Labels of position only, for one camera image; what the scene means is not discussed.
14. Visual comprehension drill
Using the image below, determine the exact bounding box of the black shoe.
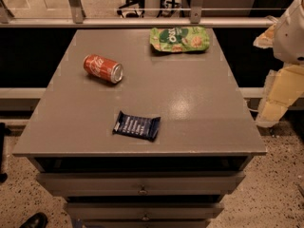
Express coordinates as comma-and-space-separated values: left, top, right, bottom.
19, 212, 48, 228

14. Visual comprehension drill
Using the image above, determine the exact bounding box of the green snack bag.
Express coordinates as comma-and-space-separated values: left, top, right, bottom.
150, 27, 210, 53

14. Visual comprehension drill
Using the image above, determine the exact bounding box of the dark blue snack bar wrapper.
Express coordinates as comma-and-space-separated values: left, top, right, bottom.
112, 111, 161, 142

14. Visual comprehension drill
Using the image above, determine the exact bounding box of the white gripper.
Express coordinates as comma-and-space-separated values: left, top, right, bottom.
253, 0, 304, 127

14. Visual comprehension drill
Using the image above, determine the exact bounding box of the grey drawer cabinet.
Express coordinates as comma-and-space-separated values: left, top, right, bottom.
13, 29, 266, 228

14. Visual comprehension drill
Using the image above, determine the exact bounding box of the upper grey drawer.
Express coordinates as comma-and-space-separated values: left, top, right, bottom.
37, 171, 245, 197

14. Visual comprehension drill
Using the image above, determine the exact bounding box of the red coke can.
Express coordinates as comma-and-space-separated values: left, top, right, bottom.
84, 54, 124, 84

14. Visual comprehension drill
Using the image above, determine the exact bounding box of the metal railing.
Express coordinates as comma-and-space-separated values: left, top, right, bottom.
0, 0, 276, 29

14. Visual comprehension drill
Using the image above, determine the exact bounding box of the grey drawer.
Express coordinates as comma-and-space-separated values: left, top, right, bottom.
37, 171, 245, 197
66, 202, 223, 221

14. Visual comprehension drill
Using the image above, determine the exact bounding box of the lower grey drawer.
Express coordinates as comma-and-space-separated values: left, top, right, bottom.
66, 202, 223, 221

